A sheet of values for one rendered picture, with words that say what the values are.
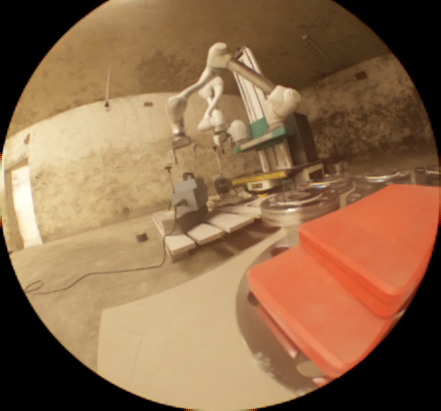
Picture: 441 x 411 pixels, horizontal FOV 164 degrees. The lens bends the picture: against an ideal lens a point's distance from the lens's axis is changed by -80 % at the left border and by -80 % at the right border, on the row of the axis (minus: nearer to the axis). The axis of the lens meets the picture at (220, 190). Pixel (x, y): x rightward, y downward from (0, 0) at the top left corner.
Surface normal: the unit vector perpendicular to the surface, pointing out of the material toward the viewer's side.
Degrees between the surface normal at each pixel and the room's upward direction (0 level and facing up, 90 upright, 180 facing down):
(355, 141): 90
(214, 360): 0
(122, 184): 90
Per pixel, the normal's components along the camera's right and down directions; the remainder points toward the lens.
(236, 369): -0.23, -0.97
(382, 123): -0.84, 0.25
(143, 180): 0.48, -0.05
